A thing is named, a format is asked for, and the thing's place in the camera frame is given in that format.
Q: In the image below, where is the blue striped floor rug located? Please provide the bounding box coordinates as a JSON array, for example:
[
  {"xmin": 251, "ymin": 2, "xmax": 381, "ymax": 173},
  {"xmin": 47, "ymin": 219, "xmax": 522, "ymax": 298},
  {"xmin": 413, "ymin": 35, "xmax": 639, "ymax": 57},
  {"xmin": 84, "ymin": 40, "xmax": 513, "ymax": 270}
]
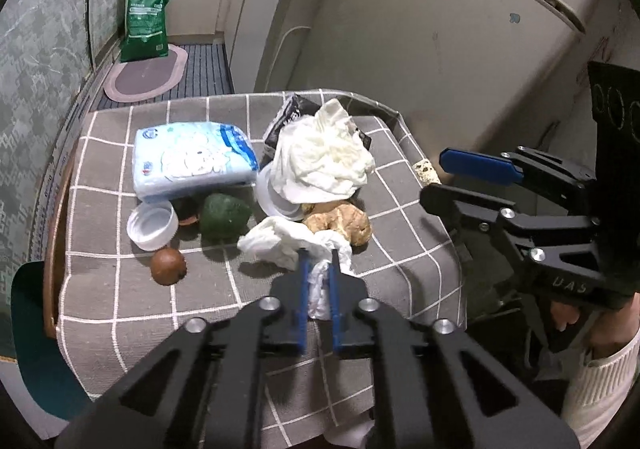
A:
[{"xmin": 94, "ymin": 41, "xmax": 236, "ymax": 112}]

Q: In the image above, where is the person's right hand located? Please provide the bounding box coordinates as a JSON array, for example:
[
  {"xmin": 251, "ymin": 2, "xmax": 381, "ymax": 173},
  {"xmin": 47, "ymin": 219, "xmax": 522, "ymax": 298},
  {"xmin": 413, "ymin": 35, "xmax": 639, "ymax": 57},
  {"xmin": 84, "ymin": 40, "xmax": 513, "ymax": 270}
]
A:
[{"xmin": 549, "ymin": 293, "xmax": 640, "ymax": 360}]

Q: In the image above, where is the black Face tissue pack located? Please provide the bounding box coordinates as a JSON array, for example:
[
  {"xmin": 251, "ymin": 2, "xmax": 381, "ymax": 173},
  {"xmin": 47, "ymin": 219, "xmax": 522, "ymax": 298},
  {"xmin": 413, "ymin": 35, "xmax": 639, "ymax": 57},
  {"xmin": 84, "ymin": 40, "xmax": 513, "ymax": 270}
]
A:
[{"xmin": 262, "ymin": 94, "xmax": 372, "ymax": 157}]

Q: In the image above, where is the teal trash bin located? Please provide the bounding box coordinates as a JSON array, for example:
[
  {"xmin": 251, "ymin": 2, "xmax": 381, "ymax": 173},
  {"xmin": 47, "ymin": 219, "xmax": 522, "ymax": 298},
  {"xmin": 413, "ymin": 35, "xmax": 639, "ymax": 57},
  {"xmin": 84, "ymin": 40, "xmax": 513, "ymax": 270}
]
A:
[{"xmin": 10, "ymin": 261, "xmax": 91, "ymax": 421}]

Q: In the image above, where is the pink oval floor mat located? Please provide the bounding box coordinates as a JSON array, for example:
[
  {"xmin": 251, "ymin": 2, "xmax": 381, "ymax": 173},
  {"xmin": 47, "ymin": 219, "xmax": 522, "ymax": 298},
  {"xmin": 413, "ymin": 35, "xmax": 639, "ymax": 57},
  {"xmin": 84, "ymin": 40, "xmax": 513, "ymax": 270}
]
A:
[{"xmin": 103, "ymin": 44, "xmax": 188, "ymax": 103}]

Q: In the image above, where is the white refrigerator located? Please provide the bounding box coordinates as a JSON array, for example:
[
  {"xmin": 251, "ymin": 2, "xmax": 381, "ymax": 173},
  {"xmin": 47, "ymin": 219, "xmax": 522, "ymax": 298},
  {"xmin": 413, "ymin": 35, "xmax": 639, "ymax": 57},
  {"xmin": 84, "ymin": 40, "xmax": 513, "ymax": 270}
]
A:
[{"xmin": 288, "ymin": 0, "xmax": 599, "ymax": 158}]

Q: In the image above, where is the large white tissue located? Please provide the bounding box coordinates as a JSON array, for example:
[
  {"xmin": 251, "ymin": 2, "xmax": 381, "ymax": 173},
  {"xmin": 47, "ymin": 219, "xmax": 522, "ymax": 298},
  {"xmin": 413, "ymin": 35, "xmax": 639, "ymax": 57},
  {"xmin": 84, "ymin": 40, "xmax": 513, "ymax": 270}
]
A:
[{"xmin": 270, "ymin": 98, "xmax": 375, "ymax": 204}]

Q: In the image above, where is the small brown peel piece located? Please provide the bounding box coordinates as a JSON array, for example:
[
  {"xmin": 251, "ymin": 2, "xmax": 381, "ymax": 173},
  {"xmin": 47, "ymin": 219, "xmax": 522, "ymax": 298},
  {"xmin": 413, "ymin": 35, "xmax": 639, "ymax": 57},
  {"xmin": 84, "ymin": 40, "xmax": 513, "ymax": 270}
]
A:
[{"xmin": 171, "ymin": 198, "xmax": 200, "ymax": 227}]

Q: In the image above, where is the ginger root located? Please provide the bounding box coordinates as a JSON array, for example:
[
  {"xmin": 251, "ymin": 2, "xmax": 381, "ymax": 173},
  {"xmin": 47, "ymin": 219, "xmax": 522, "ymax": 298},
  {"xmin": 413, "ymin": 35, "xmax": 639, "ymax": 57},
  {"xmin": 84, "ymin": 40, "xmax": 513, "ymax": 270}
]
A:
[{"xmin": 303, "ymin": 201, "xmax": 372, "ymax": 249}]

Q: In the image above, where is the grey checked tablecloth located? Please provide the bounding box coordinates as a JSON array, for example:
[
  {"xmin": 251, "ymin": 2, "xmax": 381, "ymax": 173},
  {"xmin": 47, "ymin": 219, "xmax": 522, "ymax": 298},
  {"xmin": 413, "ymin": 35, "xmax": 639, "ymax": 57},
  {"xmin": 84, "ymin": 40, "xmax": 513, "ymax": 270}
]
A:
[{"xmin": 56, "ymin": 91, "xmax": 465, "ymax": 448}]

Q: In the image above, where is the white plastic round lid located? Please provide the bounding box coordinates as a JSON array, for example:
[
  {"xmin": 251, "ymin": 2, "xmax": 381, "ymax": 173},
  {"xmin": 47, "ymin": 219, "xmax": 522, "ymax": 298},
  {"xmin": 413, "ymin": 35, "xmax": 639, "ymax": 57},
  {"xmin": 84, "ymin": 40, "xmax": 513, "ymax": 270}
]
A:
[{"xmin": 254, "ymin": 163, "xmax": 304, "ymax": 221}]

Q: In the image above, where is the white knit sleeve forearm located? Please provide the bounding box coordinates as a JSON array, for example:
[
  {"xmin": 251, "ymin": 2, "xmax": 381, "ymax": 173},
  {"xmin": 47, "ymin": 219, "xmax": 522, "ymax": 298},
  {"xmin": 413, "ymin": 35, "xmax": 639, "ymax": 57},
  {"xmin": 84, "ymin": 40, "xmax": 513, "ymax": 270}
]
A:
[{"xmin": 561, "ymin": 333, "xmax": 639, "ymax": 448}]

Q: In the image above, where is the green rice bag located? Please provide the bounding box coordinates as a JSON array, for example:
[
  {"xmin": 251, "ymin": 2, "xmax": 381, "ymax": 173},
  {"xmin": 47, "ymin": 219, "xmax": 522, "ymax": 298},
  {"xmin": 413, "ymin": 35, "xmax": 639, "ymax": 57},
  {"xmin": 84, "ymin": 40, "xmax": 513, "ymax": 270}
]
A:
[{"xmin": 120, "ymin": 0, "xmax": 170, "ymax": 62}]

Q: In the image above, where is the green avocado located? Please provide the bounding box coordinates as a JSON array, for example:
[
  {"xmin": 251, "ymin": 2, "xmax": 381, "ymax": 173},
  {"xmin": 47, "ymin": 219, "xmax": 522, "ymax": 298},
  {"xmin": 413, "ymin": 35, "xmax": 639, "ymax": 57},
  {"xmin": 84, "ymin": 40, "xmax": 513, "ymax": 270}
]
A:
[{"xmin": 198, "ymin": 193, "xmax": 252, "ymax": 241}]

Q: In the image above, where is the white plastic lid cup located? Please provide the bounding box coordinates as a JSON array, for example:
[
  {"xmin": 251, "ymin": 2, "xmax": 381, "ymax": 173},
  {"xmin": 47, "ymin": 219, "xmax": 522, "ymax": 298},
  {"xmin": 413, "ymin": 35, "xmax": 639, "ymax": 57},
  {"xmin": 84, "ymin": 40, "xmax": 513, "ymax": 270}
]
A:
[{"xmin": 127, "ymin": 201, "xmax": 179, "ymax": 252}]

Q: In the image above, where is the small white tissue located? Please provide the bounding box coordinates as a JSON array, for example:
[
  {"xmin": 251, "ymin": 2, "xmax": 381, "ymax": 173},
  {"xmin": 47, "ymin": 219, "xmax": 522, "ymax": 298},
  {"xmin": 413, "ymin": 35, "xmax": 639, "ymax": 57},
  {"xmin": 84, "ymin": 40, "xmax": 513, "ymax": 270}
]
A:
[{"xmin": 236, "ymin": 216, "xmax": 354, "ymax": 320}]

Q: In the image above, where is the brown round fruit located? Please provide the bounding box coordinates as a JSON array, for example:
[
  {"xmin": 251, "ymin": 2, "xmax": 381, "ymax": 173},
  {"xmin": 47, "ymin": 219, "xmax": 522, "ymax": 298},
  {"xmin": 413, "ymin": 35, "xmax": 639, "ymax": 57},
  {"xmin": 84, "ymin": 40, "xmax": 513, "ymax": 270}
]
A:
[{"xmin": 150, "ymin": 247, "xmax": 188, "ymax": 285}]

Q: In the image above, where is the blue tissue pack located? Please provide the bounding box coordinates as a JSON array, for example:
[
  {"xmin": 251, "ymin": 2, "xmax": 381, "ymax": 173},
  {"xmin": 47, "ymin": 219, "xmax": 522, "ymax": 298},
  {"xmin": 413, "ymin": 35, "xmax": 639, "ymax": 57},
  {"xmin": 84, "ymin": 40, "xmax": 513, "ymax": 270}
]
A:
[{"xmin": 132, "ymin": 122, "xmax": 259, "ymax": 202}]

